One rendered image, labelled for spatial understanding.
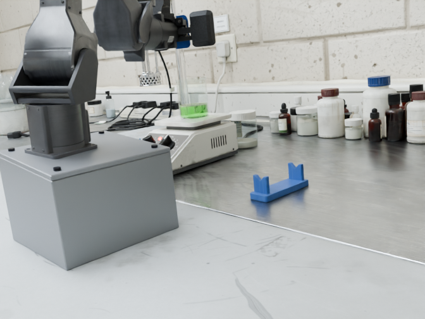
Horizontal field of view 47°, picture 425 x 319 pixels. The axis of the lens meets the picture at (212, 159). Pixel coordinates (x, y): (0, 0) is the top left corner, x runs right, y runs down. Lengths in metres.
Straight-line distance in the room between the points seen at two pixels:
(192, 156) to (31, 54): 0.40
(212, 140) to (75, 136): 0.41
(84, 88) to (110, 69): 1.58
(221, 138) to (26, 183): 0.48
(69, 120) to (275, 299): 0.32
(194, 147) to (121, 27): 0.29
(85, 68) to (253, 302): 0.33
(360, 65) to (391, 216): 0.71
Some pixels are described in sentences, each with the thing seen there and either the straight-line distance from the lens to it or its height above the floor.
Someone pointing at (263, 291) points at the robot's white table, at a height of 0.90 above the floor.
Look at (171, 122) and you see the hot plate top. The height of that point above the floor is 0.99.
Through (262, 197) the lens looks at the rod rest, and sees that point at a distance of 0.70.
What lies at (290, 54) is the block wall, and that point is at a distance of 1.42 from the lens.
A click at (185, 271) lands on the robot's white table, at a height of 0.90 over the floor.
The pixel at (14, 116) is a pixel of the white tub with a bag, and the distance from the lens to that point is 1.85.
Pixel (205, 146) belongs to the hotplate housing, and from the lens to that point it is 0.94.
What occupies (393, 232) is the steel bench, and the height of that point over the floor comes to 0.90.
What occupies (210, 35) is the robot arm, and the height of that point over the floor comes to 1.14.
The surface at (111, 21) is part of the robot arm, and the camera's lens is 0.76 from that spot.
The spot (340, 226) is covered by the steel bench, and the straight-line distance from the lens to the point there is 0.60.
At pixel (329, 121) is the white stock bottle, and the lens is 1.13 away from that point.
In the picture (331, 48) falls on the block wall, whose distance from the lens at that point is 1.34.
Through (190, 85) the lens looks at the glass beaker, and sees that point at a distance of 0.96.
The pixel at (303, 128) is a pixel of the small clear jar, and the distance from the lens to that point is 1.17.
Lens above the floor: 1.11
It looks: 12 degrees down
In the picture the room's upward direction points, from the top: 6 degrees counter-clockwise
